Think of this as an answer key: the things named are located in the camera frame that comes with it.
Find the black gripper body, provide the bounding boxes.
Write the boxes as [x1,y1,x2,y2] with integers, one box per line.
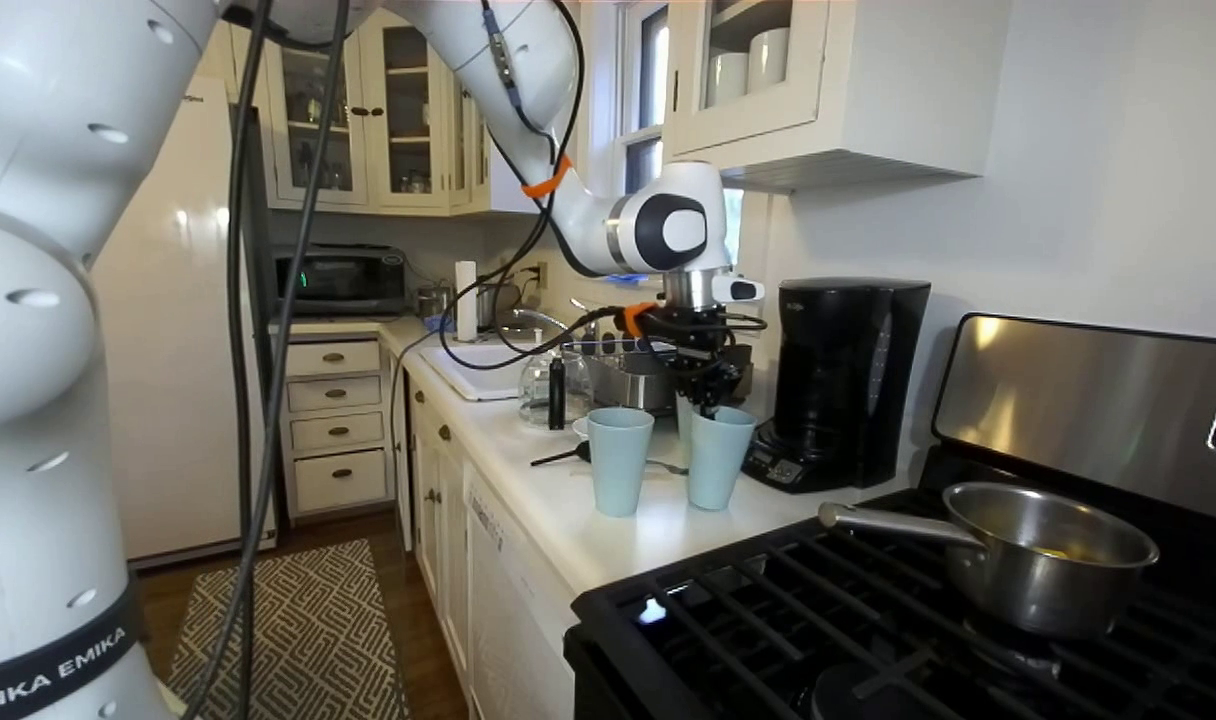
[640,329,761,392]

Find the black steel gas stove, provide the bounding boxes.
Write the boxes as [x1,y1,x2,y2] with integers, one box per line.
[559,306,1216,720]

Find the silver metal pot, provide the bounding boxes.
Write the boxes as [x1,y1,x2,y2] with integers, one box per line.
[579,332,676,415]

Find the black coffee maker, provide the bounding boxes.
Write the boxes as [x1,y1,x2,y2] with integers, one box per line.
[737,276,936,496]

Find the small black bottle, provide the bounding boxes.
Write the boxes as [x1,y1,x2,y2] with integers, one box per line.
[546,351,571,433]

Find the clear drinking glass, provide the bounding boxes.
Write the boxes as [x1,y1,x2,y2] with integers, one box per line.
[515,351,555,412]

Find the white kitchen sink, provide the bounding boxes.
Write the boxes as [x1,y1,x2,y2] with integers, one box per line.
[418,332,559,407]

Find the white paper towel roll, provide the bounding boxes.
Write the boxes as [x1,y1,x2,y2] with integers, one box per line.
[450,257,484,345]

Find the white lower counter cabinets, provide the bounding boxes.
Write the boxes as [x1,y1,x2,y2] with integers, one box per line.
[405,357,586,720]

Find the kitchen window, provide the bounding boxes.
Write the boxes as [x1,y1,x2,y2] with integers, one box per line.
[619,0,749,191]

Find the white mug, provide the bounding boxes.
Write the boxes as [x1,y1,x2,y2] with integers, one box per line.
[744,24,793,94]
[708,48,754,108]

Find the white drawer cabinet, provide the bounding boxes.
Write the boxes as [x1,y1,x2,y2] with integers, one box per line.
[284,332,405,524]

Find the black toaster oven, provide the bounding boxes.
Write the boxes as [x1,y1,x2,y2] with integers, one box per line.
[270,239,414,318]

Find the white glass-front upper cabinets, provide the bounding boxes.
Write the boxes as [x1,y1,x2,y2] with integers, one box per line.
[250,4,541,219]

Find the patterned grey rug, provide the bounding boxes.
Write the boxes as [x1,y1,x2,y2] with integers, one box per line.
[163,536,418,720]

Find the white refrigerator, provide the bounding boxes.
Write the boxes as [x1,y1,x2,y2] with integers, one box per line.
[90,72,290,567]

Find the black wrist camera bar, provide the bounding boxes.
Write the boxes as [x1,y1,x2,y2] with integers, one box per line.
[618,302,773,337]

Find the black handled utensil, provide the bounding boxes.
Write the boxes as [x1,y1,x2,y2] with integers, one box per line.
[527,440,594,470]

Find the white wall cabinet glass door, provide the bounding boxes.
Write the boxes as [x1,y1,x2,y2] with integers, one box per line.
[659,0,1015,191]

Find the steel saucepan with handle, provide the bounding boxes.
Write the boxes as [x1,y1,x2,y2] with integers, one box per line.
[815,476,1164,639]

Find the black cable bundle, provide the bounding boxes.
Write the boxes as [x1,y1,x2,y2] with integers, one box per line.
[179,0,773,720]

